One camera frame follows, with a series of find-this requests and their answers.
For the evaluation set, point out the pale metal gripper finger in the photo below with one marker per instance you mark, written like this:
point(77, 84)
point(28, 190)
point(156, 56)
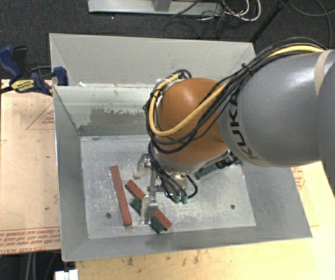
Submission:
point(144, 162)
point(149, 211)

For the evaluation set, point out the red-brown flat block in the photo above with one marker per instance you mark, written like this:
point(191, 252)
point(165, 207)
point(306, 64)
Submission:
point(135, 190)
point(121, 197)

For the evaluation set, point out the grey metal bin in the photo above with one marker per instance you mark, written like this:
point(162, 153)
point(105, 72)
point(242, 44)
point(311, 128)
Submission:
point(103, 162)

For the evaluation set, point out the brown cardboard board, red print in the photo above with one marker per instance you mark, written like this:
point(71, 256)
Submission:
point(27, 168)

